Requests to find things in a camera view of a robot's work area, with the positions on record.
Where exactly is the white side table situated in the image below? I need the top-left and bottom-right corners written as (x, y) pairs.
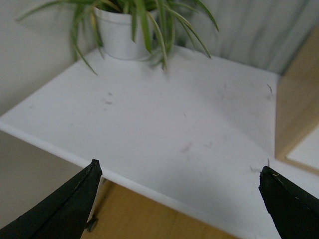
top-left (0, 47), bottom-right (319, 239)

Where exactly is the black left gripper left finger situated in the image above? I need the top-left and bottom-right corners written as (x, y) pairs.
top-left (0, 159), bottom-right (102, 239)

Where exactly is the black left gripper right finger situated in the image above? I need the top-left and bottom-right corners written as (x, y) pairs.
top-left (259, 166), bottom-right (319, 239)

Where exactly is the wooden drawer cabinet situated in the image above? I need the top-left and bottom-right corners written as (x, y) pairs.
top-left (275, 26), bottom-right (319, 174)

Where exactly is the white plant pot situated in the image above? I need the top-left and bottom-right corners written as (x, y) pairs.
top-left (95, 8), bottom-right (151, 60)

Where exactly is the green spider plant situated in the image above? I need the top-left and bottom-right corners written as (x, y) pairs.
top-left (17, 0), bottom-right (216, 69)

